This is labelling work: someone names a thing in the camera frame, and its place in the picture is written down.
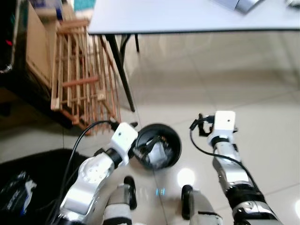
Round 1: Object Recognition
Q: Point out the robot left leg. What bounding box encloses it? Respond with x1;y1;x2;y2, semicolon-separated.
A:
102;175;138;225

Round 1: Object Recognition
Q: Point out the robot right leg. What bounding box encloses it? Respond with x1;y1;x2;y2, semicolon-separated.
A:
181;184;224;225

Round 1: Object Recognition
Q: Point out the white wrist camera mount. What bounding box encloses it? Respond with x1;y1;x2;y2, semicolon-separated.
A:
209;111;236;140
111;122;139;154

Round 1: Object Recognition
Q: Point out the black and white plastic bag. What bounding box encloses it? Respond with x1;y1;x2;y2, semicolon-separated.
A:
0;171;38;217

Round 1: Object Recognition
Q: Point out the black cabinet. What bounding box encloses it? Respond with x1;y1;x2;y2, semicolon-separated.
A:
0;0;90;131

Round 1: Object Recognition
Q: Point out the slanted black table leg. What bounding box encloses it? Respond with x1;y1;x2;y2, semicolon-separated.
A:
105;34;137;113

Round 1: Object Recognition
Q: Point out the grey laptop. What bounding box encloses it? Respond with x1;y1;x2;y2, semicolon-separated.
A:
213;0;264;14

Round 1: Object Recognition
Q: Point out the robot leg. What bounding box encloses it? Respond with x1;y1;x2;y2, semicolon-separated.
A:
181;184;224;225
102;175;138;225

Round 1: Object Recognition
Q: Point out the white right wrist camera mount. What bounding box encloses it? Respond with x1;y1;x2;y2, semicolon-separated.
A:
209;111;236;140

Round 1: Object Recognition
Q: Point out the teal cloth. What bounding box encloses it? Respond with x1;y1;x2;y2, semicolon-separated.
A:
73;0;97;13

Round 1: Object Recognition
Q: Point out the black floor mat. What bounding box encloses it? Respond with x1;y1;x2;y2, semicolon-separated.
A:
0;149;90;225

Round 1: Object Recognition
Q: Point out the slatted wooden rack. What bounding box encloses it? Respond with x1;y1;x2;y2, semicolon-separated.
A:
50;18;122;135

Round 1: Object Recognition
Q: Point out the round black rubbish bin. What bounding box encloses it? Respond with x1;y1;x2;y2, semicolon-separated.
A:
135;123;182;171

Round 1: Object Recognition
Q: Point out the grey plastic trash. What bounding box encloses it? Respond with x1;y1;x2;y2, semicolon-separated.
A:
146;137;176;168

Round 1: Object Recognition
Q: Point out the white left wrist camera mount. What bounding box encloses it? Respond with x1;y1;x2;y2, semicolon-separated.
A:
111;122;139;154

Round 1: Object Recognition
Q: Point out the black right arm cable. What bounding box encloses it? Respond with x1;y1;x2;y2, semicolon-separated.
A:
189;127;256;181

